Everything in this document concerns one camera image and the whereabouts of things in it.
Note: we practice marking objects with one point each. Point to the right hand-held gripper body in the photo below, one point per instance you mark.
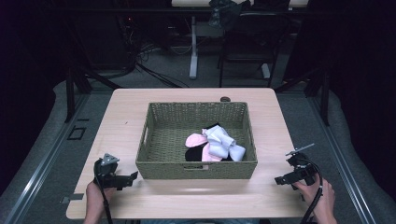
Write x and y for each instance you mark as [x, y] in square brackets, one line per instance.
[302, 169]

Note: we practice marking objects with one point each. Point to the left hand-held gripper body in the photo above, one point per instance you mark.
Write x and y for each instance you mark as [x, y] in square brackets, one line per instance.
[106, 172]

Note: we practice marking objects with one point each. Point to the green woven basket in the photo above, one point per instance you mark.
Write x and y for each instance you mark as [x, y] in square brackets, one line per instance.
[165, 137]

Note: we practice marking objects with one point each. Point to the black sock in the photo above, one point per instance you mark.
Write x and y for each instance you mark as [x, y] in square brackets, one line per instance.
[194, 154]

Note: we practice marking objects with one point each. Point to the white sock bundle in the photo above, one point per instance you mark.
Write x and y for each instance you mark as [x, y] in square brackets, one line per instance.
[218, 140]

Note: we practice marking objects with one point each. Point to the person's left hand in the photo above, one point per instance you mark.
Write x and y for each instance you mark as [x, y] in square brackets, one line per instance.
[95, 199]

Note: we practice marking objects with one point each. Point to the person's right hand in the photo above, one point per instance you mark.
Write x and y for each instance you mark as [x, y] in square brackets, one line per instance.
[320, 202]

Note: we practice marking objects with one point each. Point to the black metal stand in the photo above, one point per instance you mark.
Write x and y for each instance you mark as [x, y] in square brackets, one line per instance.
[71, 93]
[324, 96]

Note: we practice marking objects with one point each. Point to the dark round table knob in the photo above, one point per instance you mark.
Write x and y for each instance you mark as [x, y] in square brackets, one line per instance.
[225, 99]

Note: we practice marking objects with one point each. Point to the short white desk leg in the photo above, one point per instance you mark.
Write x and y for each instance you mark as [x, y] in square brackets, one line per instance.
[265, 71]

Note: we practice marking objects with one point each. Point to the black metal chair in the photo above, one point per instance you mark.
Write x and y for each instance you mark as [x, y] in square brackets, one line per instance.
[249, 46]

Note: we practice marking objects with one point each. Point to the dark bag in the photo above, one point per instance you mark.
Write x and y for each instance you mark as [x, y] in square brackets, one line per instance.
[224, 14]

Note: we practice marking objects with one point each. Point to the light desk top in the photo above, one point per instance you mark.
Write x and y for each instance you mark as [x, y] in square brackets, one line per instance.
[190, 3]

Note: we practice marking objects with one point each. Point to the aluminium floor rail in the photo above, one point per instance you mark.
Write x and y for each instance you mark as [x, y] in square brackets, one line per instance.
[342, 161]
[37, 168]

